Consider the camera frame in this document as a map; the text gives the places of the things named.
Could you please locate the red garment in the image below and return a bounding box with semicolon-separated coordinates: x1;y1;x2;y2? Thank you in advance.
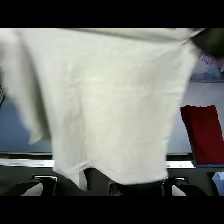
180;104;224;165

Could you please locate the white T-shirt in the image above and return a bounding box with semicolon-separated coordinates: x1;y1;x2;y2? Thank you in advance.
0;28;205;192

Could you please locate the light blue garment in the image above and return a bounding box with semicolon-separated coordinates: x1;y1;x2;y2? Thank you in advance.
211;171;224;197

